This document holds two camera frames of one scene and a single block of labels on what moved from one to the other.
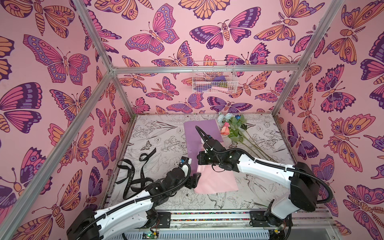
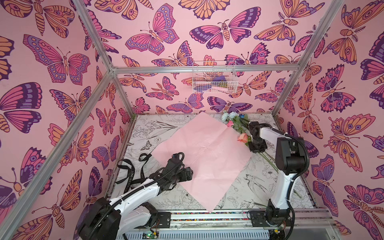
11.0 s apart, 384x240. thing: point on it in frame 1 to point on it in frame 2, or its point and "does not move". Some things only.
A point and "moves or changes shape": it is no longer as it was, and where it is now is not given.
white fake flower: (221, 118) moves or changes shape
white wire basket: (224, 82) does not move
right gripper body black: (210, 145) to (258, 142)
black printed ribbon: (133, 183) does not move
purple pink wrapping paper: (207, 180) moves or changes shape
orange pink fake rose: (225, 130) to (244, 138)
